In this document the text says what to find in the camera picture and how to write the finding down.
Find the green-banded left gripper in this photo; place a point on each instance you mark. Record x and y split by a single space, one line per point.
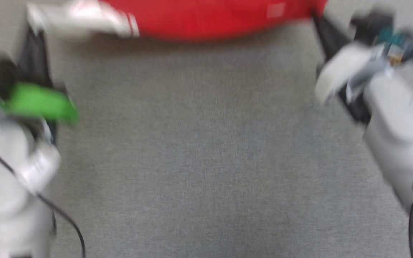
38 102

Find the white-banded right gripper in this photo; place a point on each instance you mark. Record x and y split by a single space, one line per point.
339 70

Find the red and white garment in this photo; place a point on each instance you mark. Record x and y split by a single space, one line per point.
206 16

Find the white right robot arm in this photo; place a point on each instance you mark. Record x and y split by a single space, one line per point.
400 125

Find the grey fabric table cover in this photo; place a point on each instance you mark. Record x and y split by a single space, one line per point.
206 150

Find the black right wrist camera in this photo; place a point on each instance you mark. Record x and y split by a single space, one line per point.
385 32

